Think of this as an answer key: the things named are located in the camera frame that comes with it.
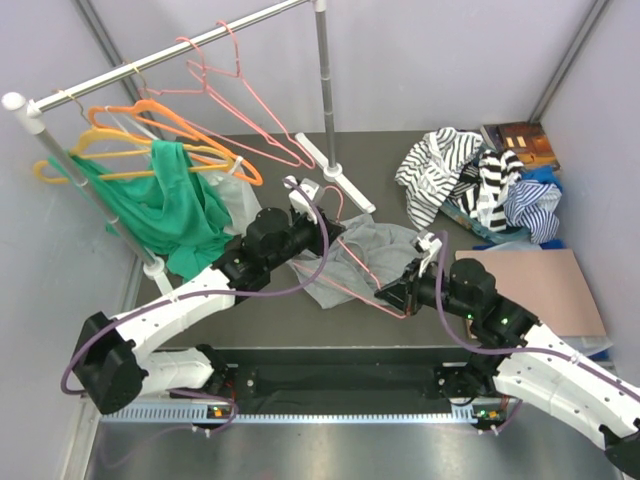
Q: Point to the book with dark cover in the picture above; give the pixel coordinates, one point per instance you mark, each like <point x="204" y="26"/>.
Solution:
<point x="527" y="140"/>

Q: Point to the blue white striped shirt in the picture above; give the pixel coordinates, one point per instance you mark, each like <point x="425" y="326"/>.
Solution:
<point x="531" y="205"/>

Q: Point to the pink cardboard sheet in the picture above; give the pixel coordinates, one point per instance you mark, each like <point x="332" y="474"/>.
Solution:
<point x="549" y="283"/>

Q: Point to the pink wire hanger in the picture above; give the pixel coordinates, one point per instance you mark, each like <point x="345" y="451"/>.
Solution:
<point x="317" y="275"/>
<point x="278" y="80"/>
<point x="266" y="124"/>

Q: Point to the black white striped shirt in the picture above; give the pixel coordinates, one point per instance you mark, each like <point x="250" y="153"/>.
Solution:
<point x="431" y="169"/>

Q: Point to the orange plastic hanger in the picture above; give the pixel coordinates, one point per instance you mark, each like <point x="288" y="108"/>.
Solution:
<point x="153" y="113"/>

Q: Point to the grey tank top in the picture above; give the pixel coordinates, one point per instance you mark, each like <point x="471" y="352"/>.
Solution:
<point x="384" y="247"/>

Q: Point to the bold black white striped garment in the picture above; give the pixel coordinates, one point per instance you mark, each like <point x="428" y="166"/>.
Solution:
<point x="483" y="187"/>

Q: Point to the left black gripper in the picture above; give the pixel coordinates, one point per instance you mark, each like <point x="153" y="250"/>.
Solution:
<point x="333" y="229"/>

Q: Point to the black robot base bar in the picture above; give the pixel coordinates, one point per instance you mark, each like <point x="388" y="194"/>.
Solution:
<point x="344" y="380"/>

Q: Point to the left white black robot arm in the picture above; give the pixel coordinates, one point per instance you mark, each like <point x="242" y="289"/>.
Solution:
<point x="120" y="359"/>

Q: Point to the white garment on hanger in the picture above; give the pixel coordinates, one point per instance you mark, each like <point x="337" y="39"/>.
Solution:
<point x="237" y="196"/>

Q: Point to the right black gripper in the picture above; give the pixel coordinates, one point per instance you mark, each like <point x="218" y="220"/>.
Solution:
<point x="404" y="294"/>

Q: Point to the grey slotted cable duct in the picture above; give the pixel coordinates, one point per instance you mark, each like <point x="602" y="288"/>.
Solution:
<point x="210" y="414"/>

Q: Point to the blue garment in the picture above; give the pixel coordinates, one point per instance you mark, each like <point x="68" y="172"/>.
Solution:
<point x="543" y="175"/>

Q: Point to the green tank top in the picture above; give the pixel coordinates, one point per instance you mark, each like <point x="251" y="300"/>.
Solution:
<point x="173" y="213"/>

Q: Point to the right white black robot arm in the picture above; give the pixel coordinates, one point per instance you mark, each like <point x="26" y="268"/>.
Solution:
<point x="519" y="356"/>

